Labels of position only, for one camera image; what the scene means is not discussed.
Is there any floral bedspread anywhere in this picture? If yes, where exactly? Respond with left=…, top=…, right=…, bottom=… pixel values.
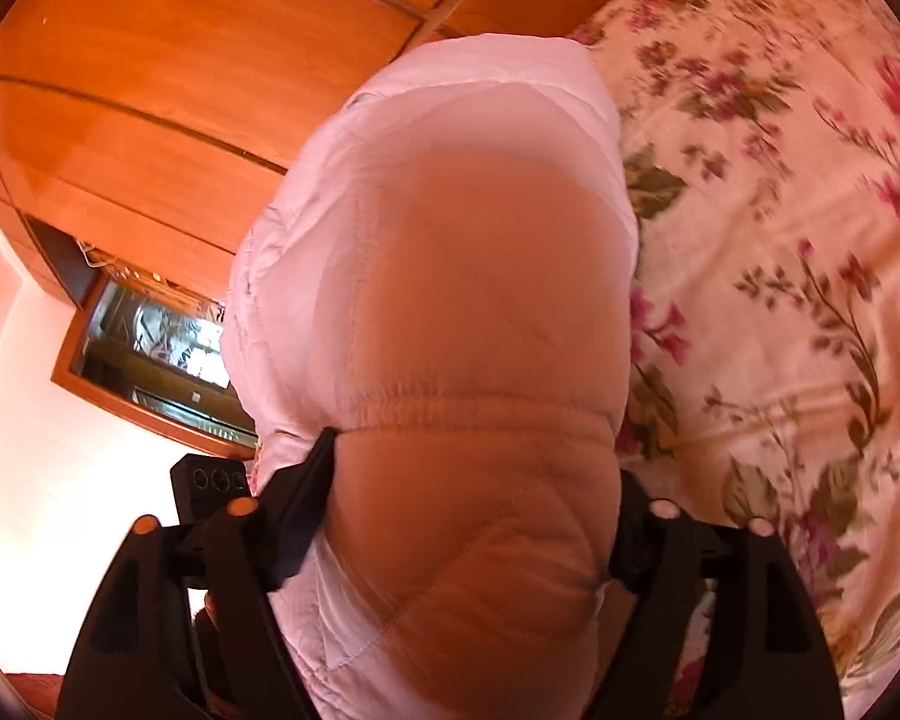
left=566, top=0, right=900, bottom=720

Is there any white puffer jacket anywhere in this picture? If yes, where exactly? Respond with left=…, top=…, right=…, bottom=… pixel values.
left=220, top=31, right=641, bottom=720

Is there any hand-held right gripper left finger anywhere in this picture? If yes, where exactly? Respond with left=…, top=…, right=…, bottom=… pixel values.
left=55, top=426, right=342, bottom=720

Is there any wooden panelled headboard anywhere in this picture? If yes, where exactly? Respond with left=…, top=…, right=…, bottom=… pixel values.
left=0, top=0, right=691, bottom=308

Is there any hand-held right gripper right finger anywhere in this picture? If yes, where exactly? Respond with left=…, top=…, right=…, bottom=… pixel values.
left=596, top=469, right=845, bottom=720

